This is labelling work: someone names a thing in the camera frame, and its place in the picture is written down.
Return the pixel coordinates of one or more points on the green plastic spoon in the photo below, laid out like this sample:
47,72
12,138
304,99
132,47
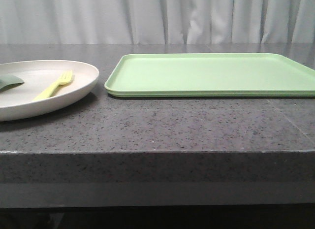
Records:
8,81

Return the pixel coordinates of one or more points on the yellow plastic fork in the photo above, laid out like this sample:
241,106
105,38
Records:
64,79

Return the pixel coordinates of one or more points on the white curtain backdrop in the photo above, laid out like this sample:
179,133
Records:
156,21

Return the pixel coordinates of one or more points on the light green serving tray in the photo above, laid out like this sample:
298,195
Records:
210,75

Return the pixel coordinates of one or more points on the cream round plate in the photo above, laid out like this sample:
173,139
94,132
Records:
18,102

